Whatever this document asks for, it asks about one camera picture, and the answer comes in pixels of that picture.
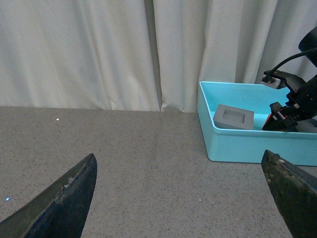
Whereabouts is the blue plastic box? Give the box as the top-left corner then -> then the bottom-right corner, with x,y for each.
198,81 -> 317,166

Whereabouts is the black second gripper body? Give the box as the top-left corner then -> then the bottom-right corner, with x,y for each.
285,74 -> 317,126

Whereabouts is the gray cube with square recess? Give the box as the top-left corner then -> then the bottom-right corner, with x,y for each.
213,104 -> 254,130

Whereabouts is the black cable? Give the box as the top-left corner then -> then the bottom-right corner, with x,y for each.
268,48 -> 317,75

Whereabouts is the white curtain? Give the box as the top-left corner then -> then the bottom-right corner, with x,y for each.
0,0 -> 317,112

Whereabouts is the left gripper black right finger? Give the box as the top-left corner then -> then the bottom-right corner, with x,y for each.
262,102 -> 294,131

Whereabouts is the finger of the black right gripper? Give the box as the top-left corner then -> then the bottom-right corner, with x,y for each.
261,150 -> 317,238

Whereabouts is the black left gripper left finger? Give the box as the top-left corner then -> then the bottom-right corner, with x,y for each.
0,154 -> 97,238

